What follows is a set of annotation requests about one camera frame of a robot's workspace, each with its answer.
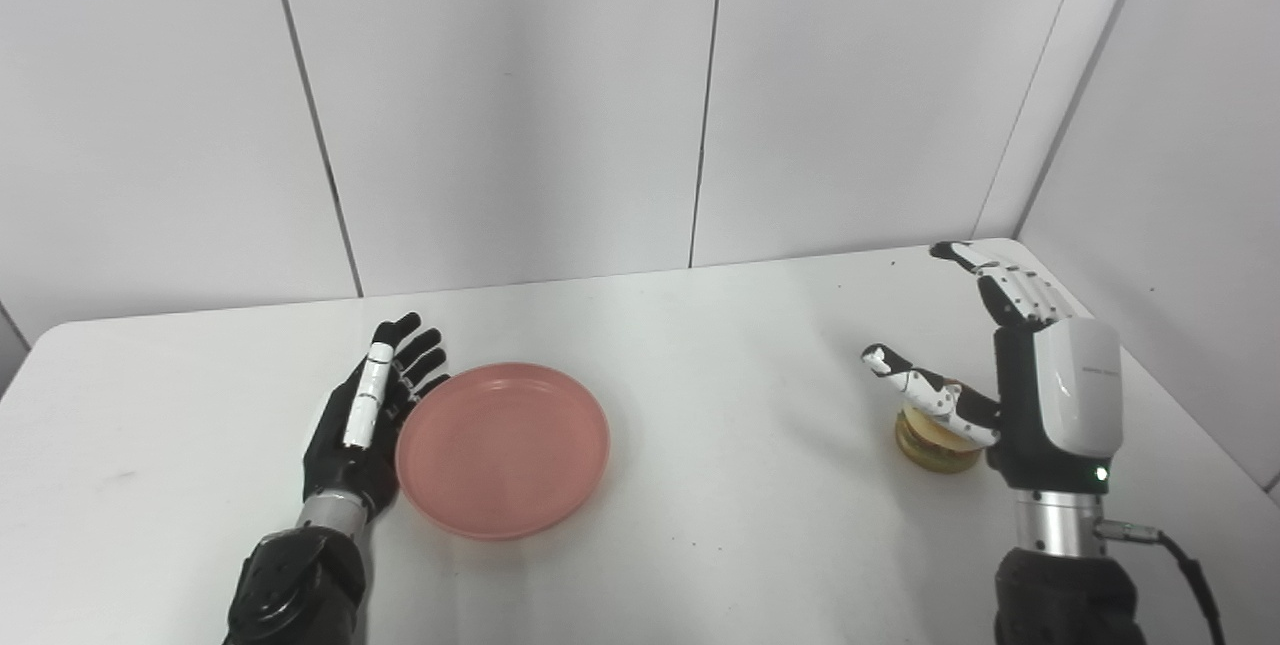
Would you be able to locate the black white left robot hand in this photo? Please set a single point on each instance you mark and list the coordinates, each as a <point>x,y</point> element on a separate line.
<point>340,465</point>

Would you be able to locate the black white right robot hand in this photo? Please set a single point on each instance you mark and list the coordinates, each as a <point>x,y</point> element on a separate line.
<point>1075,395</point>

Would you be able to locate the toy hamburger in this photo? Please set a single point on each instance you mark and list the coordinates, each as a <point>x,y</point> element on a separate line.
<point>935,450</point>

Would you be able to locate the pink round plate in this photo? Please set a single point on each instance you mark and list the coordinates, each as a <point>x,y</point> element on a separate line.
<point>500,450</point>

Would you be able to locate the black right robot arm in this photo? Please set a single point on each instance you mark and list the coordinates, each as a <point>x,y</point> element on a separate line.
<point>1065,600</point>

